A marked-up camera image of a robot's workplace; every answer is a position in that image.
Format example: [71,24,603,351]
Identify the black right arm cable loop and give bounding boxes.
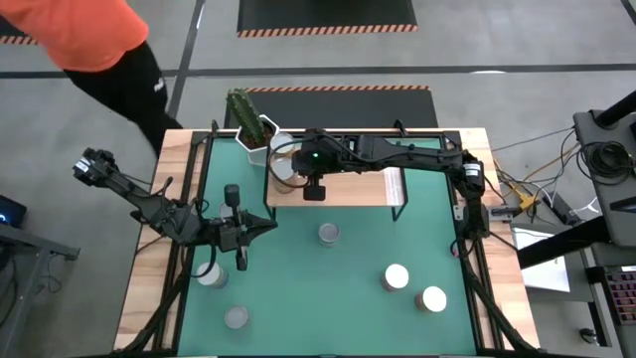
[266,138,305,191]

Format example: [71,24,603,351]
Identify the black metal bar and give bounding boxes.
[516,214,613,270]

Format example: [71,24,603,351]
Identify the white hexagonal plant pot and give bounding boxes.
[234,113,280,168]

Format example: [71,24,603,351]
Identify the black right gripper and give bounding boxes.
[292,128,345,202]

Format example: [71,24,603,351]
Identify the black computer mouse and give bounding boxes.
[578,326,601,347]

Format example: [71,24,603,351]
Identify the keyboard with lit keys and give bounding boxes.
[603,266,636,327]

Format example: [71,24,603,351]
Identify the black metal table frame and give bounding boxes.
[111,118,541,358]

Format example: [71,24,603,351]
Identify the black power strip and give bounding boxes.
[539,191,577,225]

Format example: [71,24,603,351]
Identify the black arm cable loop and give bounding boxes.
[266,138,305,191]
[190,241,221,279]

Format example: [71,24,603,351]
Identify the yellow plug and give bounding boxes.
[507,181,541,213]

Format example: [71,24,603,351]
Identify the white paper sheet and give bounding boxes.
[510,224,572,294]

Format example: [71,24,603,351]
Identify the black monitor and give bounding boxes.
[0,193,29,230]

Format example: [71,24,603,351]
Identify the grey equipment cart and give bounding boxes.
[570,89,636,250]

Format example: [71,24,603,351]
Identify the wooden shelf black metal frame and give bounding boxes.
[262,140,409,223]

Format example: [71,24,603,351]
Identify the coiled black cable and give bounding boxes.
[578,140,636,180]

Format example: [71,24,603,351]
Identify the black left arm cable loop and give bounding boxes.
[190,241,221,279]

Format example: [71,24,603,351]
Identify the grey control box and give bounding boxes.
[489,203,518,220]

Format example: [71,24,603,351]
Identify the grey-topped can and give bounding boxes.
[223,304,250,331]

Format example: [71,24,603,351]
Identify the grey desk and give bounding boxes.
[0,222,81,358]

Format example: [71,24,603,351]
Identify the white-topped can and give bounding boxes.
[414,284,448,314]

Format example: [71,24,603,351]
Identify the yellow-green peas can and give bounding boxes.
[380,263,411,293]

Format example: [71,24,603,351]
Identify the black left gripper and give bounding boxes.
[203,183,278,272]

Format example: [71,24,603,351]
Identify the person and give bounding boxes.
[0,0,184,159]

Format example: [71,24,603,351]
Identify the black floor mat orange stripes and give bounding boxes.
[236,0,419,40]
[224,84,440,130]
[0,17,40,47]

